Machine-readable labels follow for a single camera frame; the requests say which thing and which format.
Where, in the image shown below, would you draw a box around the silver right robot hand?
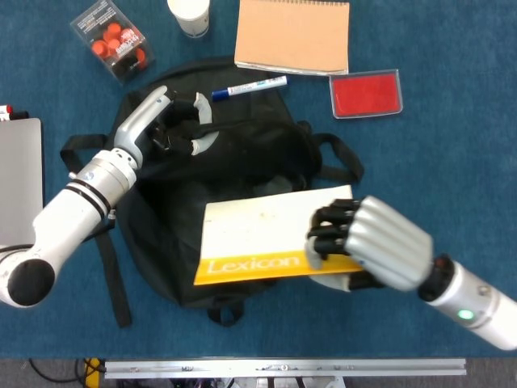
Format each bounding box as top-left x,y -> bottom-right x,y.
305,196 -> 435,293

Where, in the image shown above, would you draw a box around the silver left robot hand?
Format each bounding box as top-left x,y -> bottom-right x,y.
114,85 -> 219,171

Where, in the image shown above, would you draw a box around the black fabric backpack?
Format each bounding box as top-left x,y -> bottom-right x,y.
60,56 -> 365,329

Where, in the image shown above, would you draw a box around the white yellow Lexicon book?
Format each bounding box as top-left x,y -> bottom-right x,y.
193,184 -> 364,287

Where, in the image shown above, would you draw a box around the blue felt table cover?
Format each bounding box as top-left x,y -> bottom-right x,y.
0,0 -> 517,360

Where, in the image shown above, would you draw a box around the clear box red black parts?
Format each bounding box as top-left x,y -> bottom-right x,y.
69,0 -> 157,86

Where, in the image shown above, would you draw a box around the blue white marker pen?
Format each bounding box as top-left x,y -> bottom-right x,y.
211,75 -> 289,103

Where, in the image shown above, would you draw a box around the white paper cup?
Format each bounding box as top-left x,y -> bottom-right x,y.
166,0 -> 212,40

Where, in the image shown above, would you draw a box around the grey laptop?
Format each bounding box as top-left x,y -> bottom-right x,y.
0,117 -> 44,247

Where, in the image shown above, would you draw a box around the red ink pad clear case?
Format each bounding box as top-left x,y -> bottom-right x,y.
328,68 -> 404,120

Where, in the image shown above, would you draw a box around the brown spiral notebook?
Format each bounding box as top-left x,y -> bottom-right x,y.
233,0 -> 351,77

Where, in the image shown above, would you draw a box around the aluminium rail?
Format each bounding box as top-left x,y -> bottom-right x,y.
103,357 -> 468,380

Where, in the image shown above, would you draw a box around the black cable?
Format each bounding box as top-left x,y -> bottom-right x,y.
27,358 -> 86,384

